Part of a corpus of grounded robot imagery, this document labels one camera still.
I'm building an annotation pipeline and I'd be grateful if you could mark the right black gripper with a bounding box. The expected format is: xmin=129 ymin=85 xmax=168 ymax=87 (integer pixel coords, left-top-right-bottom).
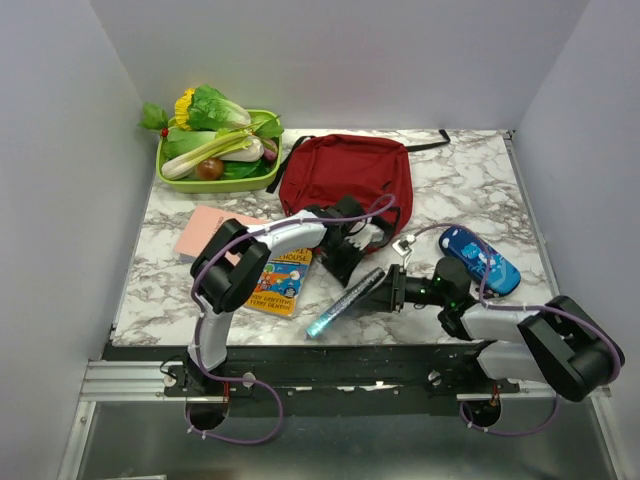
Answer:
xmin=356 ymin=262 xmax=450 ymax=311

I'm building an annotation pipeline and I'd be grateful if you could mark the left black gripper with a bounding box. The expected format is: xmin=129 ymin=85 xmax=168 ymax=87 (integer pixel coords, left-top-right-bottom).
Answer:
xmin=320 ymin=237 xmax=366 ymax=290

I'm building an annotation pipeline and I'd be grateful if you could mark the teal blue book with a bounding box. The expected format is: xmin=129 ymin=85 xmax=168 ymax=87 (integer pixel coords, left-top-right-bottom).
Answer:
xmin=305 ymin=267 xmax=385 ymax=340

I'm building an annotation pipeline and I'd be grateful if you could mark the orange treehouse book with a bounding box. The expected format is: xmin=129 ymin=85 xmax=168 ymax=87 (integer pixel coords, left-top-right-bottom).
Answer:
xmin=245 ymin=249 xmax=313 ymax=317

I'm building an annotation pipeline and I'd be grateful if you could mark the red backpack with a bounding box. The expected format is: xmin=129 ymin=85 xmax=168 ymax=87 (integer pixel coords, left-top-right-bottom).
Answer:
xmin=266 ymin=130 xmax=451 ymax=252

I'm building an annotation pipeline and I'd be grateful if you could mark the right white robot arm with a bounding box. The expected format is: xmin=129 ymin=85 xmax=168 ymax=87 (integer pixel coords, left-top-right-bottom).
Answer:
xmin=363 ymin=258 xmax=623 ymax=402

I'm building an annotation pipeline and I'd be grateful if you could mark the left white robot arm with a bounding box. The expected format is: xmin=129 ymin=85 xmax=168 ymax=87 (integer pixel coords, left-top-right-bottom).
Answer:
xmin=187 ymin=194 xmax=395 ymax=395

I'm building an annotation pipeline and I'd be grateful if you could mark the blue dinosaur pencil case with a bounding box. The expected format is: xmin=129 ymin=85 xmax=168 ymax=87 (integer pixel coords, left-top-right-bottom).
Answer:
xmin=438 ymin=227 xmax=521 ymax=297

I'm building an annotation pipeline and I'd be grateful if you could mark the white radish toy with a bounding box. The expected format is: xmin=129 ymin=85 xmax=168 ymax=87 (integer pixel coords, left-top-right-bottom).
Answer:
xmin=220 ymin=136 xmax=264 ymax=163

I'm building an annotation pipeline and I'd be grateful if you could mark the pink book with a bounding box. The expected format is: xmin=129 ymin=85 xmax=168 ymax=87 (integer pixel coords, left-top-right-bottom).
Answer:
xmin=174 ymin=205 xmax=266 ymax=261

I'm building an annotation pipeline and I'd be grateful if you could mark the green plastic tray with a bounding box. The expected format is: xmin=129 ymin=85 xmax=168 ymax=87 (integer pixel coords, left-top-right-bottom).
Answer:
xmin=156 ymin=109 xmax=284 ymax=194

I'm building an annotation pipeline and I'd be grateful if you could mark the brown onion toy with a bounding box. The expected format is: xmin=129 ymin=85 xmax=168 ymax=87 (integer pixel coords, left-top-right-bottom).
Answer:
xmin=195 ymin=157 xmax=225 ymax=181

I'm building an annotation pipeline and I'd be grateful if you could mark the celery stalk toy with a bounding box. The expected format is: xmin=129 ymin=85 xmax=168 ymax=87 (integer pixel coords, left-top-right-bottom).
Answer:
xmin=160 ymin=131 xmax=251 ymax=180

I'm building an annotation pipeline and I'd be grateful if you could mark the green lettuce toy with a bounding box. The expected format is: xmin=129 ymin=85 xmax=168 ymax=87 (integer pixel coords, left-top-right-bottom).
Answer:
xmin=187 ymin=85 xmax=251 ymax=130

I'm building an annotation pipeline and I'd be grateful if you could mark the bok choy toy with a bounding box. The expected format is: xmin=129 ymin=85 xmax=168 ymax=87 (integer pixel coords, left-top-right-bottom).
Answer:
xmin=162 ymin=127 xmax=217 ymax=159

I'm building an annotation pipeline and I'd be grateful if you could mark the yellow flower toy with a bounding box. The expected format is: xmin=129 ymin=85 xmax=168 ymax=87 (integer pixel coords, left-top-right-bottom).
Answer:
xmin=174 ymin=88 xmax=195 ymax=131

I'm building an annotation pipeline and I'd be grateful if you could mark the green leafy sprig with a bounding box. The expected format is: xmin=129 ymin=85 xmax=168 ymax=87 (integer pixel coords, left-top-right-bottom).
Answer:
xmin=138 ymin=102 xmax=169 ymax=132

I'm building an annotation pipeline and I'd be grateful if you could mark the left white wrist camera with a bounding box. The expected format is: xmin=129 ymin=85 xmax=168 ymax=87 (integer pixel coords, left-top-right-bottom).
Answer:
xmin=347 ymin=221 xmax=384 ymax=250

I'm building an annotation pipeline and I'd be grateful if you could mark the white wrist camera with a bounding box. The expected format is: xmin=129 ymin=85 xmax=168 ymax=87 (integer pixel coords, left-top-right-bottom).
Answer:
xmin=347 ymin=221 xmax=384 ymax=250
xmin=392 ymin=234 xmax=416 ymax=270

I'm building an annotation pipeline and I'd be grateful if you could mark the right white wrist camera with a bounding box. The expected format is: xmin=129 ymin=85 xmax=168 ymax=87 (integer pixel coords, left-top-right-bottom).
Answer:
xmin=392 ymin=234 xmax=416 ymax=270

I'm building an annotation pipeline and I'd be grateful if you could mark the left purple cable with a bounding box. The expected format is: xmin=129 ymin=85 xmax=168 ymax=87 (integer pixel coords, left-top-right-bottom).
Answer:
xmin=192 ymin=193 xmax=397 ymax=445

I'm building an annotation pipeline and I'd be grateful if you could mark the black mounting base plate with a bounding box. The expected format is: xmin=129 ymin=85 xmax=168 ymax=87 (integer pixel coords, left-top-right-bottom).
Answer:
xmin=102 ymin=344 xmax=519 ymax=417

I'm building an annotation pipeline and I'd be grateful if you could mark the aluminium rail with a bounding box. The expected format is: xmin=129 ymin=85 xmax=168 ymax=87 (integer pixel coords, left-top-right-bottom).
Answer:
xmin=77 ymin=355 xmax=612 ymax=404

